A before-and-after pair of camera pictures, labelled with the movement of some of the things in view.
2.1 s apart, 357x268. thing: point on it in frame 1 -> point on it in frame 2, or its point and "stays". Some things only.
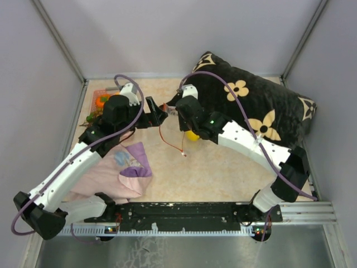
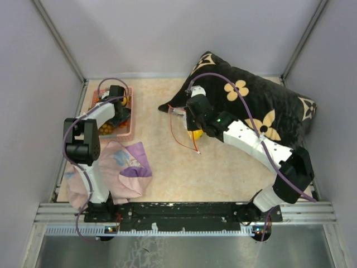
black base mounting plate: [187, 215] stays
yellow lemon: [191, 135] stays
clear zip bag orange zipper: [170, 109] -> [179, 126]
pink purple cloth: [122, 173] stays
